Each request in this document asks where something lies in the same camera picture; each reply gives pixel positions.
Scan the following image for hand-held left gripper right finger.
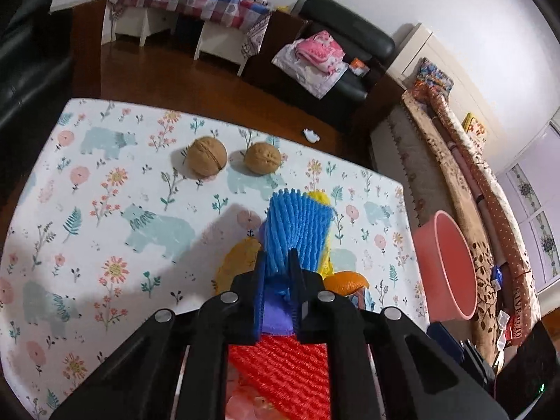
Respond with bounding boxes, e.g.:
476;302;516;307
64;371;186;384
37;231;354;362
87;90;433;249
288;248;510;420

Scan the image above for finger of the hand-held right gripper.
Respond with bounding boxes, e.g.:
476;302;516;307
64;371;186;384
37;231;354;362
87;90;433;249
431;321;497;388

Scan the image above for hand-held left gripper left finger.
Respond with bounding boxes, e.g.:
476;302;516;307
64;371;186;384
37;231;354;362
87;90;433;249
50;250;268;420

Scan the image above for pink plastic bucket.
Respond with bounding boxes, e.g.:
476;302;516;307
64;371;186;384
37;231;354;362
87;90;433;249
412;210;478;321

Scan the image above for blue microfibre cloth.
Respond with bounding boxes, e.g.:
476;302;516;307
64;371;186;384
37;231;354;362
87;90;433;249
261;188;335;285

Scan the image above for yellow foam fruit net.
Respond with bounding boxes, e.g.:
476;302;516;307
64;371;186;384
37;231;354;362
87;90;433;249
304;189;344;280

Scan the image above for orange peel piece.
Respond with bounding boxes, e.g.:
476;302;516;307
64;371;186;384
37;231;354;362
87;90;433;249
214;237;263;296

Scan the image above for red microfibre cloth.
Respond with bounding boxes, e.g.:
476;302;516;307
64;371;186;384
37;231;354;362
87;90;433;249
228;335;331;420

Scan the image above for orange wedge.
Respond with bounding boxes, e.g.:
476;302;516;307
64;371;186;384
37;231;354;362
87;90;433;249
324;271;369;296

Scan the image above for clear pink candy wrapper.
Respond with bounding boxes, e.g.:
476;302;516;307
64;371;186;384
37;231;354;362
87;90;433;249
225;385;281;420

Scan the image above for orange polka dot quilt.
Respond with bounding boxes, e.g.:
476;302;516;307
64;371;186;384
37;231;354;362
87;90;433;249
431;96;543;346

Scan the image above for small walnut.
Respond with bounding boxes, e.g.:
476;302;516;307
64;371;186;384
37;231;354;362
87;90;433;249
244;142;282;176

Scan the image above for brown floral rolled blanket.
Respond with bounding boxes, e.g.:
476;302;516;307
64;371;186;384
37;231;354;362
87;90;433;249
402;90;508;351

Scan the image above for large walnut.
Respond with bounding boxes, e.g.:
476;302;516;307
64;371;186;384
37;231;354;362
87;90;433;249
187;136;229;179

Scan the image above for lilac wardrobe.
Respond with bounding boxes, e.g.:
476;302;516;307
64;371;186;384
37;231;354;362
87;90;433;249
499;109;560;294

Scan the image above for brown quilted mattress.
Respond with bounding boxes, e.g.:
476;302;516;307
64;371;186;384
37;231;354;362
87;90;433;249
370;105;451;228

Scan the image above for pink folded clothes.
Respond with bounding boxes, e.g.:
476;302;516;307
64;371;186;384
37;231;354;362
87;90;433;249
271;44;351;99
295;30;346;75

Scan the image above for colourful patterned pillow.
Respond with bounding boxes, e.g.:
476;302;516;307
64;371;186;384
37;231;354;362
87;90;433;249
415;58;455;95

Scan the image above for white desk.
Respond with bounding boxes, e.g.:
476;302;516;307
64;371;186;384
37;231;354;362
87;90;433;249
101;6;250;77

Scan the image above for white bed headboard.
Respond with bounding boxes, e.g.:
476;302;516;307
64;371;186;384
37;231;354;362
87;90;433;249
387;22;504;141

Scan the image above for black leather armchair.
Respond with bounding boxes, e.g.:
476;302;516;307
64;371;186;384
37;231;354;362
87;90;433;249
243;0;403;132

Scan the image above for checkered tablecloth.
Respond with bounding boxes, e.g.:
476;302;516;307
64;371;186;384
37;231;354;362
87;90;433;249
107;0;272;57

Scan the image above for black leather sofa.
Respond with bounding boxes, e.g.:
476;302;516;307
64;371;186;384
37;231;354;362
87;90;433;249
0;0;108;149

